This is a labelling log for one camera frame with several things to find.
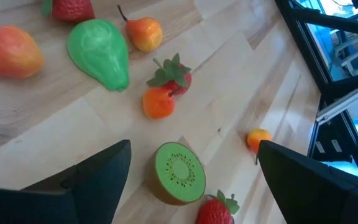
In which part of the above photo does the black aluminium table frame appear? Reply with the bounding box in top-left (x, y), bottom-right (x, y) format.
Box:
top-left (273, 0), bottom-right (358, 180)

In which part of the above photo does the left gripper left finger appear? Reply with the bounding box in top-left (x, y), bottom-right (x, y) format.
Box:
top-left (0, 139), bottom-right (132, 224)

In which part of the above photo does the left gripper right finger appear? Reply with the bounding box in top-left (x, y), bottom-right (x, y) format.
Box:
top-left (256, 139), bottom-right (358, 224)

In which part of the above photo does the orange red toy peach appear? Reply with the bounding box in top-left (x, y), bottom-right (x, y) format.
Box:
top-left (142, 86), bottom-right (177, 120)

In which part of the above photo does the small orange toy fruit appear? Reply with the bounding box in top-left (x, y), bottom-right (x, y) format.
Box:
top-left (0, 25), bottom-right (45, 79)

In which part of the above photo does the red toy strawberry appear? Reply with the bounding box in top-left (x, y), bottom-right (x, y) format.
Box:
top-left (146, 52), bottom-right (193, 96)
top-left (195, 189), bottom-right (241, 224)
top-left (40, 0), bottom-right (96, 23)

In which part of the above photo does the red orange toy pear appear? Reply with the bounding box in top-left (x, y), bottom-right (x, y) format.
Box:
top-left (246, 128), bottom-right (273, 166)

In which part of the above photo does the green toy pear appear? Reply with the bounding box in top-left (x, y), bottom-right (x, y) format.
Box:
top-left (66, 18), bottom-right (131, 93)

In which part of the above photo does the small orange toy pear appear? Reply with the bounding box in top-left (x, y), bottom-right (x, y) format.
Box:
top-left (116, 4), bottom-right (163, 53)

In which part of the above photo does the grey floor stand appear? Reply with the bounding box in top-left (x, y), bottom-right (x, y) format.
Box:
top-left (334, 37), bottom-right (358, 77)

